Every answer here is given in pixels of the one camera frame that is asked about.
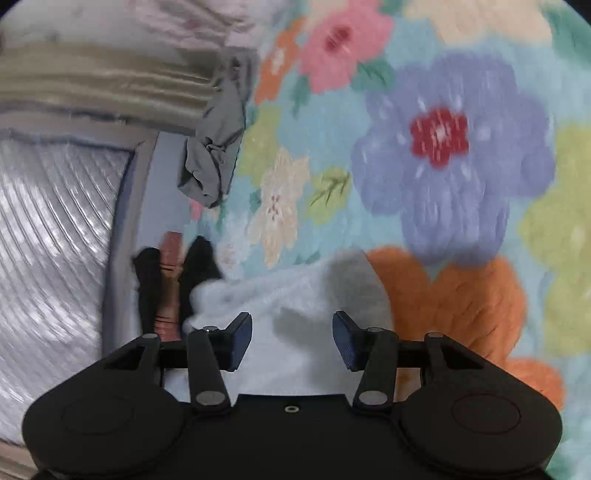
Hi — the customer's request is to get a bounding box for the beige curtain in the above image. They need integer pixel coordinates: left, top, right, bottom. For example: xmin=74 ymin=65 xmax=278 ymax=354
xmin=0 ymin=41 xmax=222 ymax=134

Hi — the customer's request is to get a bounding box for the silver quilted window cover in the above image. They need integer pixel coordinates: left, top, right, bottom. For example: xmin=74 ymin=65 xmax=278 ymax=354
xmin=0 ymin=138 xmax=134 ymax=444

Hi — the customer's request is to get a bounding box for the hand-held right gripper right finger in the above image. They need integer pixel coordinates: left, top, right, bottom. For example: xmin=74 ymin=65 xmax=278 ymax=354
xmin=332 ymin=311 xmax=482 ymax=412

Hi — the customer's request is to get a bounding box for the grey garment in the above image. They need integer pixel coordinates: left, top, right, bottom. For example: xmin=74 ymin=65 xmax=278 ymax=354
xmin=178 ymin=51 xmax=252 ymax=208

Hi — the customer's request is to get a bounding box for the pink suitcase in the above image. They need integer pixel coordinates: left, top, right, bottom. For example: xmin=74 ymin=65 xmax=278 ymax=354
xmin=154 ymin=231 xmax=185 ymax=342

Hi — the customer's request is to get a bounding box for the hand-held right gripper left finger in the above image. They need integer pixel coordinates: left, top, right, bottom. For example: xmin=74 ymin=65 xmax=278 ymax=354
xmin=102 ymin=312 xmax=254 ymax=412

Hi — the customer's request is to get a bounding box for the white sweatshirt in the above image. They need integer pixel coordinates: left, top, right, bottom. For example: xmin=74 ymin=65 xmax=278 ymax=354
xmin=161 ymin=249 xmax=398 ymax=402

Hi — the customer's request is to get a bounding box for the floral bedspread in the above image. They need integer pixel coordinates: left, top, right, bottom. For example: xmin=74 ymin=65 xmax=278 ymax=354
xmin=189 ymin=0 xmax=591 ymax=462

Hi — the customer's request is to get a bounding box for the pink printed blanket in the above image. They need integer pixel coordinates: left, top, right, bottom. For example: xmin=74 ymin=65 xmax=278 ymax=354
xmin=124 ymin=0 xmax=296 ymax=51

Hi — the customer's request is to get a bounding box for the black garment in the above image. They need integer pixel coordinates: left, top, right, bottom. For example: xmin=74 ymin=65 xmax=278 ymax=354
xmin=178 ymin=235 xmax=225 ymax=333

